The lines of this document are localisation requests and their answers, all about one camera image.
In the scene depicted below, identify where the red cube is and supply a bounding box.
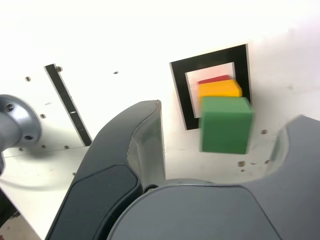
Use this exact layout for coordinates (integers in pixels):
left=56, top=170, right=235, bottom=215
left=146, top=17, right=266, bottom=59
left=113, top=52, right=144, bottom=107
left=196, top=74, right=231, bottom=85

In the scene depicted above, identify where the green cube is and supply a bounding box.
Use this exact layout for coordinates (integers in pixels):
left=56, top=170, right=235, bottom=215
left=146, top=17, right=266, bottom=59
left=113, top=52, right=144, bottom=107
left=199, top=96, right=255, bottom=155

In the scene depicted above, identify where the black tape square outline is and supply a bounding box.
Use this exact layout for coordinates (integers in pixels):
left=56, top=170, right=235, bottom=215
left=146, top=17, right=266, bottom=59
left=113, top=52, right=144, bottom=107
left=169, top=43, right=252, bottom=131

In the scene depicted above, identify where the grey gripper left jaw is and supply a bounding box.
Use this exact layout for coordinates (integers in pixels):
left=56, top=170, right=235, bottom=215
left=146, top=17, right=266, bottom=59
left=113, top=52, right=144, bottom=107
left=46, top=99, right=167, bottom=240

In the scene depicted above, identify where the yellow cube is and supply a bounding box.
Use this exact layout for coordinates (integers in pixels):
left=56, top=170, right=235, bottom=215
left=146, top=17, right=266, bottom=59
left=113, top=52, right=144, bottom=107
left=198, top=79, right=243, bottom=98

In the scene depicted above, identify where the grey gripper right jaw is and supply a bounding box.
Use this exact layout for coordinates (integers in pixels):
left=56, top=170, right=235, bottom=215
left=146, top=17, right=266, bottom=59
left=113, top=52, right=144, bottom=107
left=106, top=114, right=320, bottom=240

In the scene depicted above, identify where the black tape strip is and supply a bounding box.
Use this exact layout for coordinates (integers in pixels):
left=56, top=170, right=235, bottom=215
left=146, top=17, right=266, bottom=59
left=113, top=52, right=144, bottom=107
left=44, top=63, right=93, bottom=147

